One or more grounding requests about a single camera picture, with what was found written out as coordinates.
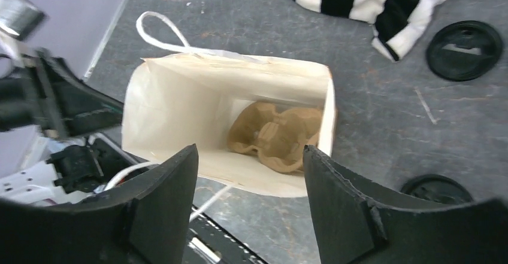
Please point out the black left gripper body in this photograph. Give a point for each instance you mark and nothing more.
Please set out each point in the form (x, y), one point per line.
(29, 94)

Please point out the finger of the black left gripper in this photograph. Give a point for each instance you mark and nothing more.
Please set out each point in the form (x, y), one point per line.
(75, 109)

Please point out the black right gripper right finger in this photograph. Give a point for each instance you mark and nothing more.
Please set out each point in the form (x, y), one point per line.
(359, 221)

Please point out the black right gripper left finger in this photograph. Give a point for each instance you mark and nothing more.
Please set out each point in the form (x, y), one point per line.
(143, 220)

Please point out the black plastic cup lid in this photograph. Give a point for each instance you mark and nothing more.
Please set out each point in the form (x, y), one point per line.
(437, 188)

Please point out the brown cardboard cup carrier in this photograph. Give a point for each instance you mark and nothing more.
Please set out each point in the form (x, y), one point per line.
(276, 138)

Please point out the brown paper bag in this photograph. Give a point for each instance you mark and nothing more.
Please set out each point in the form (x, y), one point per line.
(193, 96)

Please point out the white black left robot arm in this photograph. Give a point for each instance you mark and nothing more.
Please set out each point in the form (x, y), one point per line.
(74, 160)

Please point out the stack of black lids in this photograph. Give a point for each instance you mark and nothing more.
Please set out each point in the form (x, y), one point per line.
(464, 51)

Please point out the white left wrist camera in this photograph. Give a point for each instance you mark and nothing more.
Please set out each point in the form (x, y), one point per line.
(19, 19)

